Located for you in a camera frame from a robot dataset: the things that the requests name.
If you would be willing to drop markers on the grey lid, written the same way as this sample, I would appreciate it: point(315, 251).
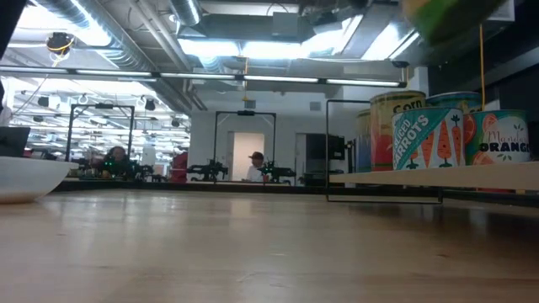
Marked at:
point(425, 139)

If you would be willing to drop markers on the short Mandarin Oranges can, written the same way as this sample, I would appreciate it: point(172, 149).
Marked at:
point(501, 139)

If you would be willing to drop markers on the black background robot arm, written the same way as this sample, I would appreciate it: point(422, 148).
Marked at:
point(278, 171)
point(208, 170)

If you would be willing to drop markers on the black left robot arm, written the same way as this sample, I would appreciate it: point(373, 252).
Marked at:
point(10, 21)

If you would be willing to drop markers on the black monitor screen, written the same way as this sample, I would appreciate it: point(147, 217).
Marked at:
point(324, 147)

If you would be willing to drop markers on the red cabinet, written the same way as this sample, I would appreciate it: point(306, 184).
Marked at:
point(181, 168)

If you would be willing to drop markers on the long horizontal light bar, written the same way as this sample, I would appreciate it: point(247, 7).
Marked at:
point(198, 76)

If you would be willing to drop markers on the light wooden board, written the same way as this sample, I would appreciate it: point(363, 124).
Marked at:
point(442, 176)

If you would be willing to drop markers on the translucent white bowl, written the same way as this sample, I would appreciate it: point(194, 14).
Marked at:
point(29, 179)

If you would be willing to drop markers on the black workstation frame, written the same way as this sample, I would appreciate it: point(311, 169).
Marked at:
point(103, 106)
point(245, 113)

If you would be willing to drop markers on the silver ventilation duct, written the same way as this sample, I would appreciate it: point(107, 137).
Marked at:
point(185, 10)

